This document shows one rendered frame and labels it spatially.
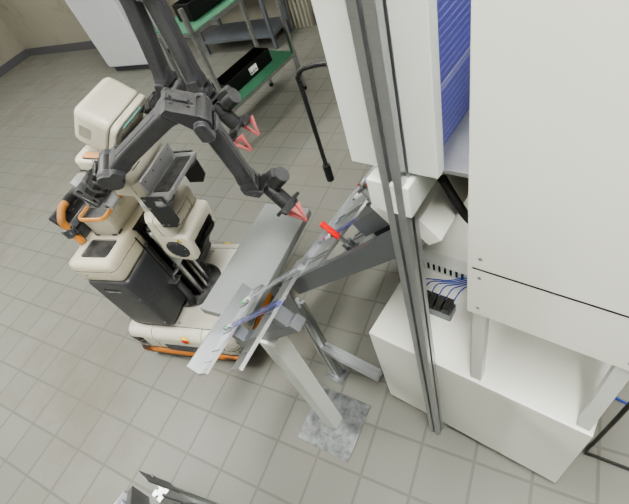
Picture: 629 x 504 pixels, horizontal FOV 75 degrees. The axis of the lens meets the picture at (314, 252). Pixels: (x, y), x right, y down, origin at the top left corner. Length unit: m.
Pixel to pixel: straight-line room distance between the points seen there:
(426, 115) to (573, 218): 0.25
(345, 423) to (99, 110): 1.53
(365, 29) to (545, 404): 1.06
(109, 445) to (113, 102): 1.67
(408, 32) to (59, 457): 2.50
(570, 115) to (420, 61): 0.18
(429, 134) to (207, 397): 1.88
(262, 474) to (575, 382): 1.29
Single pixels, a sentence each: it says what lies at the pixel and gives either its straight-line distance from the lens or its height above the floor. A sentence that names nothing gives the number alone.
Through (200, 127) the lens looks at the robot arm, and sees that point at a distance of 1.13.
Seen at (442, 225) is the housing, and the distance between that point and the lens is 0.86.
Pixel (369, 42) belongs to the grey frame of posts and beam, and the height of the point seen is 1.61.
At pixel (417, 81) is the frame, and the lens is 0.59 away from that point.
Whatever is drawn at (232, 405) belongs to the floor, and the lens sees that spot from 2.18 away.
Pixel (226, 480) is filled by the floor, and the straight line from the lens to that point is 2.09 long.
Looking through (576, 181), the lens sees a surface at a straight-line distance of 0.63.
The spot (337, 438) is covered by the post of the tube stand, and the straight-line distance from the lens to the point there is 1.95.
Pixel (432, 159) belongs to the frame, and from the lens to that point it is 0.65.
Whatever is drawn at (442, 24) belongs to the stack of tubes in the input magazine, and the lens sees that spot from 0.64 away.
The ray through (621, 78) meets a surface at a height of 1.56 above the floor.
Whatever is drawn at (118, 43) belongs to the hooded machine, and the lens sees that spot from 6.14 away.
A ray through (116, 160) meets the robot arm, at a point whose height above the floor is 1.29.
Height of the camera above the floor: 1.84
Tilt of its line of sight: 48 degrees down
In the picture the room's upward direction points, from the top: 23 degrees counter-clockwise
